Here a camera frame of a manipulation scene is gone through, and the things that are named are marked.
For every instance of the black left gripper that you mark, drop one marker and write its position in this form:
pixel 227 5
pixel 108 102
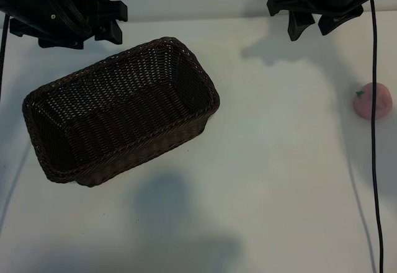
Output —
pixel 102 9

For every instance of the dark brown wicker basket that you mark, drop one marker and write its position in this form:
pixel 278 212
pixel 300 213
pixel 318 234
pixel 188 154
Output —
pixel 124 108

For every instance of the pink peach with green leaf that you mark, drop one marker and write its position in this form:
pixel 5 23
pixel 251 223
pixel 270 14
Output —
pixel 383 102

